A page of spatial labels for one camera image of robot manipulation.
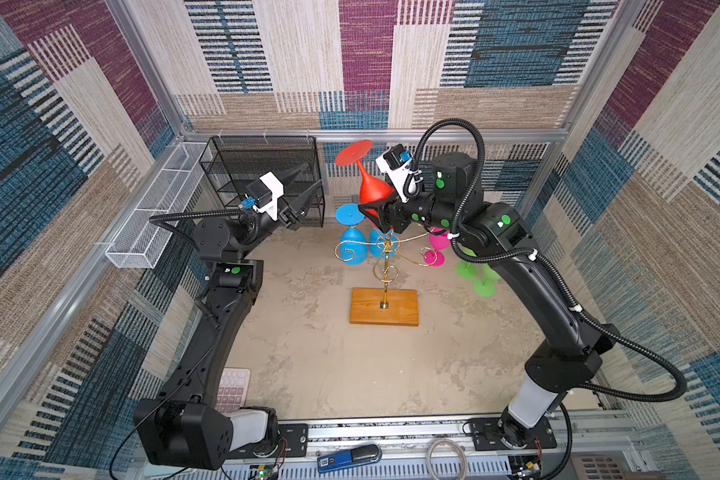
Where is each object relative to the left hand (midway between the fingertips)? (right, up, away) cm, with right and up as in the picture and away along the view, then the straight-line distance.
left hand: (312, 168), depth 54 cm
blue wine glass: (+14, -13, +19) cm, 27 cm away
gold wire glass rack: (+17, -23, +51) cm, 59 cm away
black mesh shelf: (-35, +15, +48) cm, 62 cm away
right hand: (+11, -5, +8) cm, 14 cm away
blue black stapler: (+7, -61, +14) cm, 63 cm away
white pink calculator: (-25, -51, +26) cm, 63 cm away
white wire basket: (-42, -13, +16) cm, 47 cm away
